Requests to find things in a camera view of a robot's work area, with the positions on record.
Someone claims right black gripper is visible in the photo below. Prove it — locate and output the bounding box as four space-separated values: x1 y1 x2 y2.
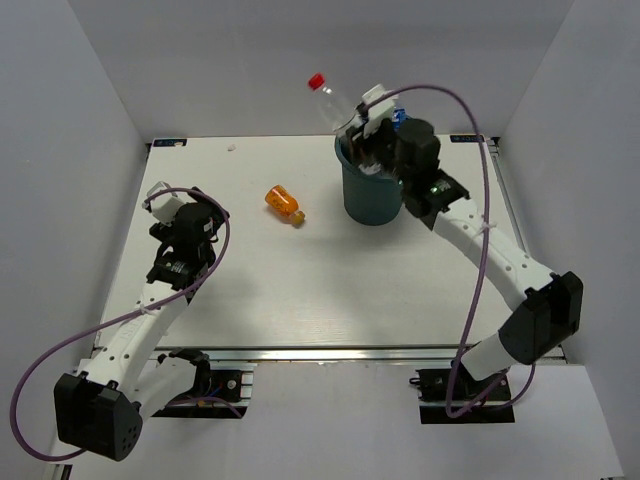
341 116 411 189

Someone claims red label water bottle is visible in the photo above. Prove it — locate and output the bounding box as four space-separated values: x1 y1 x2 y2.
307 73 361 136

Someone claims blue label bottle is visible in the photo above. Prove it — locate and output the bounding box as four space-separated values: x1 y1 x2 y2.
392 107 407 124

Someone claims orange juice bottle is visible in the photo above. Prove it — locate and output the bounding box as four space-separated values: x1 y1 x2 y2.
265 185 306 227

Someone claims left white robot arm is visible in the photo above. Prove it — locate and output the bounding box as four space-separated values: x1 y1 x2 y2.
54 182 229 461

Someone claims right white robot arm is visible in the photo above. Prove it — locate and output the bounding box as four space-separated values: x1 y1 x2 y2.
339 119 584 399

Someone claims dark green plastic bin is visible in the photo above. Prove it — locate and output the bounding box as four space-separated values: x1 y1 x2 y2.
334 138 402 226

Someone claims left black logo sticker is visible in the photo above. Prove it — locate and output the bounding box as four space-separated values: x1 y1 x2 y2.
152 138 187 148

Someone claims black logo sticker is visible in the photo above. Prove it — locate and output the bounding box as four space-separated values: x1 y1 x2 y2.
152 138 187 148
449 134 485 143

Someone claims right black logo sticker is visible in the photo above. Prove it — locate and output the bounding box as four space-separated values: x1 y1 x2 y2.
449 134 485 143

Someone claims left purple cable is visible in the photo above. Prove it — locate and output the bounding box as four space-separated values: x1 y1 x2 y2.
9 186 234 460

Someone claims purple cable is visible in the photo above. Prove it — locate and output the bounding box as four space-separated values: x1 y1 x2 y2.
9 186 234 460
359 83 537 419

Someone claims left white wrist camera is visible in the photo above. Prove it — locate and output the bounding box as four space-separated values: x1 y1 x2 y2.
142 192 186 226

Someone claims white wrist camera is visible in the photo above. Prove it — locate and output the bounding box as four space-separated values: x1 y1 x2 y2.
142 192 186 226
356 84 398 138

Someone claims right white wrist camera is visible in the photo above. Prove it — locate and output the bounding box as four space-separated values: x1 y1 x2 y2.
356 84 398 138

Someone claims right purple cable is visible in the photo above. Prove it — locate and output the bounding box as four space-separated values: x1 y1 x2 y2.
359 83 537 419

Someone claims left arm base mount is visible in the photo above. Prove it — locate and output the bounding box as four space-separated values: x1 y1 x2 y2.
153 349 253 419

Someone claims aluminium table frame rail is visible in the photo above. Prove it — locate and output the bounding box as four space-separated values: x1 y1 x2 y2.
149 345 566 363

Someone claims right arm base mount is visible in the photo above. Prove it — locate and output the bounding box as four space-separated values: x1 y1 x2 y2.
409 368 515 425

